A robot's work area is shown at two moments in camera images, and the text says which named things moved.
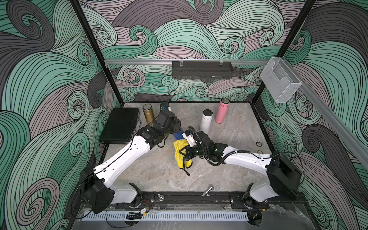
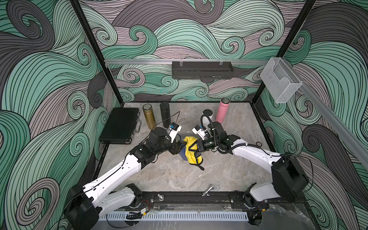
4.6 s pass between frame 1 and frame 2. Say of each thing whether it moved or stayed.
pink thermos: stayed
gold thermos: stayed
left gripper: moved
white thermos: stayed
